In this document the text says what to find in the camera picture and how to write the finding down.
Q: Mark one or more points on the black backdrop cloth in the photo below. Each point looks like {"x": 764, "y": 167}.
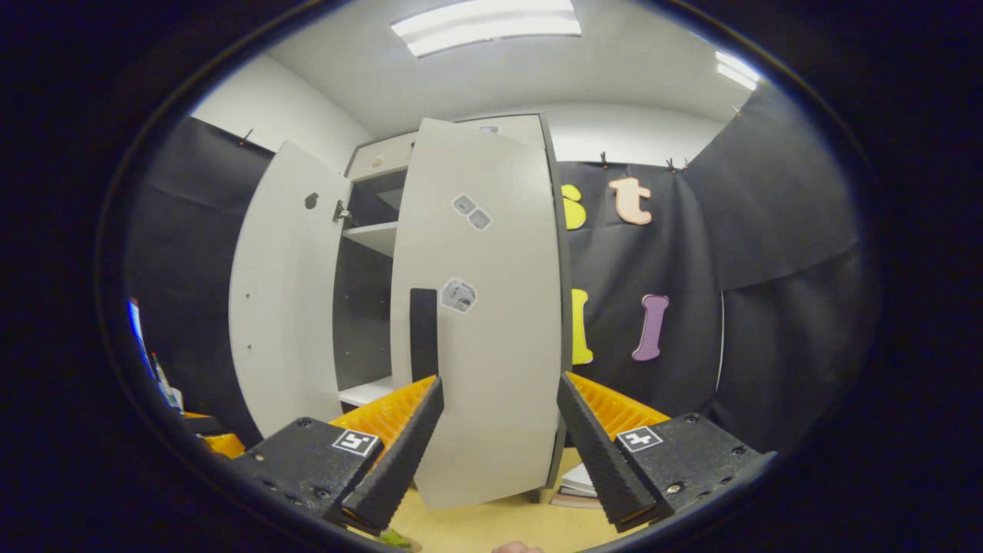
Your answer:
{"x": 768, "y": 230}

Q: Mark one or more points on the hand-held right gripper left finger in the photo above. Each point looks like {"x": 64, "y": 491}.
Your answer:
{"x": 399, "y": 457}

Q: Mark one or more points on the stack of books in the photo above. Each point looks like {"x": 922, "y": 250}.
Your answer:
{"x": 576, "y": 488}

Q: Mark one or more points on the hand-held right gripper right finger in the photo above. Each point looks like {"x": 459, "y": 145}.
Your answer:
{"x": 603, "y": 457}

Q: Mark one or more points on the small ceiling light panel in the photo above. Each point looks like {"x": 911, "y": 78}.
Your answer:
{"x": 737, "y": 71}

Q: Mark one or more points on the white and blue object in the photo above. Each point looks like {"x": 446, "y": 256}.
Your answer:
{"x": 157, "y": 376}

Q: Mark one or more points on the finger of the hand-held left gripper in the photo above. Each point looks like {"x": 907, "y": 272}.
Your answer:
{"x": 223, "y": 444}

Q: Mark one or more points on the white cabinet door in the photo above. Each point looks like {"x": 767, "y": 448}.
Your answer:
{"x": 507, "y": 346}
{"x": 284, "y": 307}

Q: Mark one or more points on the white grey cabinet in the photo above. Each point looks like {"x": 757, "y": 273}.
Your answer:
{"x": 361, "y": 307}

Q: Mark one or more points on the large ceiling light panel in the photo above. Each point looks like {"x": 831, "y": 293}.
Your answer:
{"x": 484, "y": 27}

